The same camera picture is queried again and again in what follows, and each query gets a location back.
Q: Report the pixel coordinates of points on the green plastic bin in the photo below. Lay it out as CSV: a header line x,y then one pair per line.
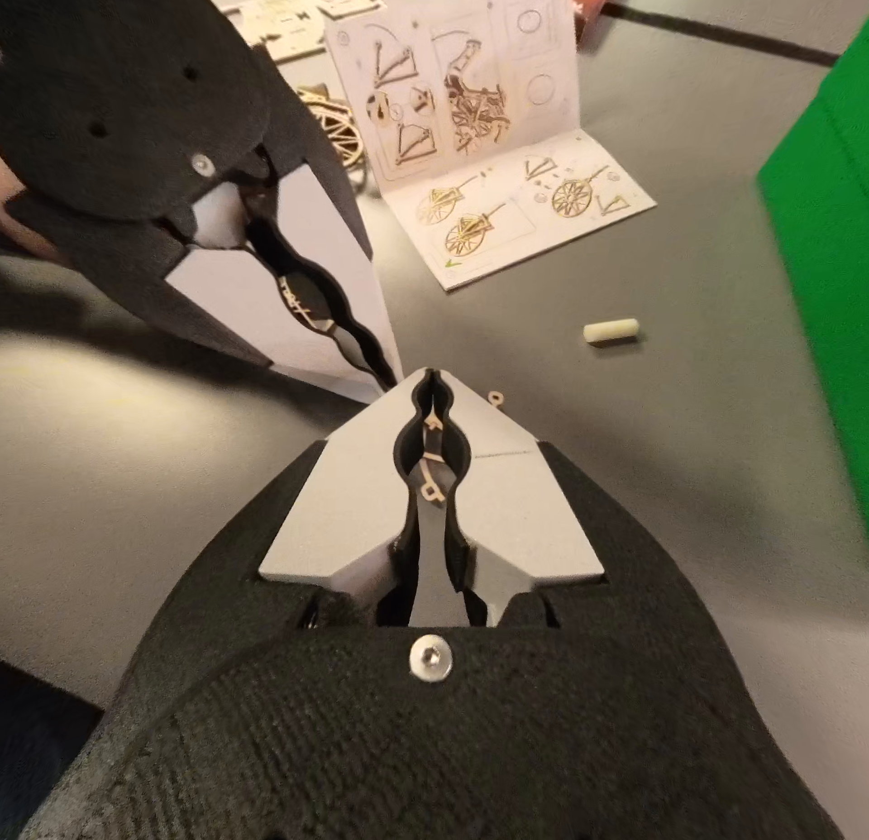
x,y
828,242

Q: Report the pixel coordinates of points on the wooden model frame part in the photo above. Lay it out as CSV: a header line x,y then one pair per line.
x,y
434,457

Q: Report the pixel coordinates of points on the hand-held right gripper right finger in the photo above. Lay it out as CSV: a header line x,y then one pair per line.
x,y
523,514

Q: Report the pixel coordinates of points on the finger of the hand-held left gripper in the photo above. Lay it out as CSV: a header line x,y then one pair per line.
x,y
319,229
237,304

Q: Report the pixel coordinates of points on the laser-cut wooden parts sheet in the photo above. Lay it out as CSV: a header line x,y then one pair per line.
x,y
292,22

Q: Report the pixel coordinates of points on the white instruction booklet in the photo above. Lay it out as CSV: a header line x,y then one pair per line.
x,y
475,107

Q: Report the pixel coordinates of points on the small white wax cylinder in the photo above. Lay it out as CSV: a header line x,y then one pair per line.
x,y
611,331

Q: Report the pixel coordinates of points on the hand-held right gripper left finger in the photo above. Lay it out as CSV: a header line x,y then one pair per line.
x,y
326,514

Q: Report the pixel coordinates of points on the wooden wheeled model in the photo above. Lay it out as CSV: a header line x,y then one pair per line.
x,y
339,134

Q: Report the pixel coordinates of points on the thin wooden model part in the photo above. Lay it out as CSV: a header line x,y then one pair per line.
x,y
309,308

